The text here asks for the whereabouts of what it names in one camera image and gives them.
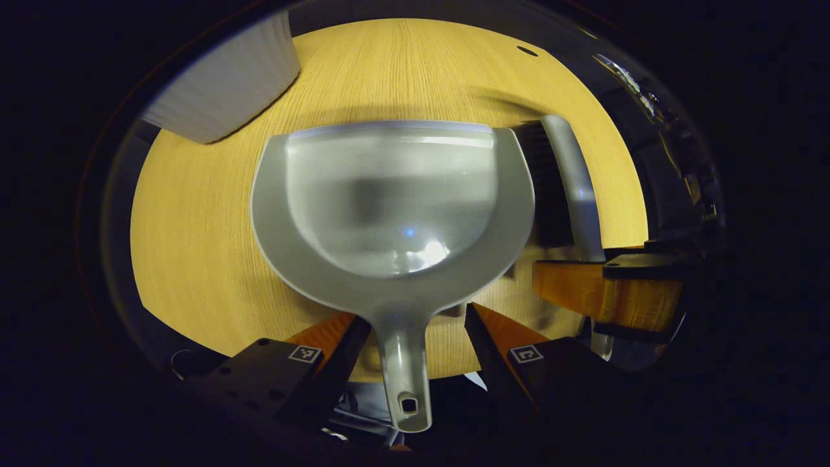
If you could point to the wooden desktop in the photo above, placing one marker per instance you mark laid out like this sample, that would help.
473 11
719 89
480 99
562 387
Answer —
194 227

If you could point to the grey dustpan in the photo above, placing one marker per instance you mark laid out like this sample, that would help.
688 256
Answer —
389 194

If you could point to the white garbage bin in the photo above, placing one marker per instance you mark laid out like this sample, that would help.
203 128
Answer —
220 84

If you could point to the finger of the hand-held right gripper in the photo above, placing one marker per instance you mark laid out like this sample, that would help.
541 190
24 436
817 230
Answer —
632 332
622 292

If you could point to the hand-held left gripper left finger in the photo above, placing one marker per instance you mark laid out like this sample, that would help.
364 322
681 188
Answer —
337 376

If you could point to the small grey broom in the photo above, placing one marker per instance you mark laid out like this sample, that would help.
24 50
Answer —
574 181

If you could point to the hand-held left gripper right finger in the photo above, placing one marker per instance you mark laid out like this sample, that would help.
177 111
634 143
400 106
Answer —
496 363

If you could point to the black desk grommet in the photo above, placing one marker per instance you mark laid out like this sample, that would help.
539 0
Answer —
526 50

